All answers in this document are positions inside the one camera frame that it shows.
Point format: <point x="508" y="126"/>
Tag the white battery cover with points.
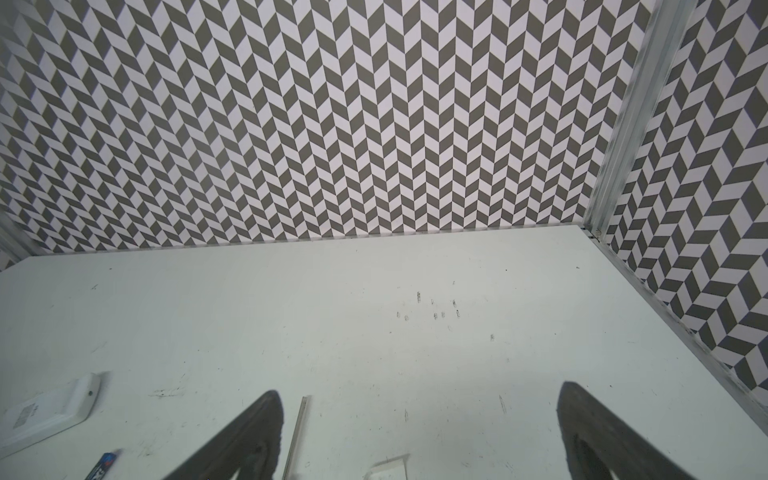
<point x="390" y="469"/>

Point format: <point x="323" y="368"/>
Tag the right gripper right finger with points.
<point x="600" y="445"/>

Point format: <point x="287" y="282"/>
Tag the black blue AAA battery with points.
<point x="102" y="467"/>

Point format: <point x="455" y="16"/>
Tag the clear handle screwdriver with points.
<point x="296" y="437"/>

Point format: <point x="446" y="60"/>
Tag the white remote control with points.
<point x="48" y="414"/>

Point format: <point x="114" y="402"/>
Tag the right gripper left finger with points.
<point x="247" y="448"/>

